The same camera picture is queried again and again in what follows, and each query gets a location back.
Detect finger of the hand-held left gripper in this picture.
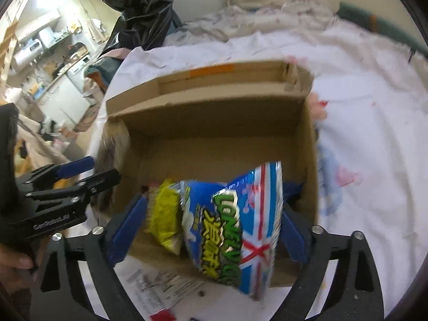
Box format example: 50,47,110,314
15,155,96,188
25,169,121,208

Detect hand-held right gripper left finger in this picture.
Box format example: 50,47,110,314
40,192,149,321

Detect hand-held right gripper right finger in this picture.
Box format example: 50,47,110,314
281,181,383,321

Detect yellow green snack packet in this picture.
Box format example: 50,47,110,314
144,179,184,256

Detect blue snack bag green lettering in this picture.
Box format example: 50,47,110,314
181,160,285,301

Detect brown cardboard box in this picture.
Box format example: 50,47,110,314
105,59,320,288

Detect person's left hand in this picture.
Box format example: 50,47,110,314
0,242,36,296

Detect beige draped cloth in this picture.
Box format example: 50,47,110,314
17,114,72,166

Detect printed paper leaflet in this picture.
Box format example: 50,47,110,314
125,264,205,311

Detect white kitchen cabinet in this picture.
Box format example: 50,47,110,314
38,70,89,124

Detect pale blue pink packet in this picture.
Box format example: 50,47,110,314
316,140,362,215

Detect grey orange bag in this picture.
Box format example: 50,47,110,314
83,55,124,94

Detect white microwave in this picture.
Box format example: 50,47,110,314
18,38,44,54

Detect pink snack packet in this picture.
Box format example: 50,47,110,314
308,92,330,121

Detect white bed sheet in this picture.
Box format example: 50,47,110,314
89,23,428,321

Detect hanging white towel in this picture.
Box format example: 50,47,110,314
89,18,104,41

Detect black plastic bag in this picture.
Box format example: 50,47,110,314
91,0,183,52

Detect crumpled blanket and pillow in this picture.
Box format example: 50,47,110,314
167,0,342,44

